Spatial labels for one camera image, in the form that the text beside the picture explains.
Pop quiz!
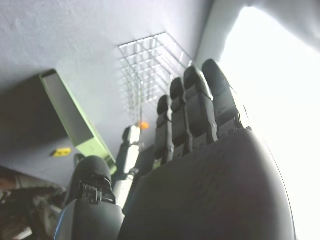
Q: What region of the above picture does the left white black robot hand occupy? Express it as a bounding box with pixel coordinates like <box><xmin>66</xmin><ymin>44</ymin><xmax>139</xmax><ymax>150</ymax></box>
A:
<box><xmin>53</xmin><ymin>58</ymin><xmax>298</xmax><ymax>240</ymax></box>

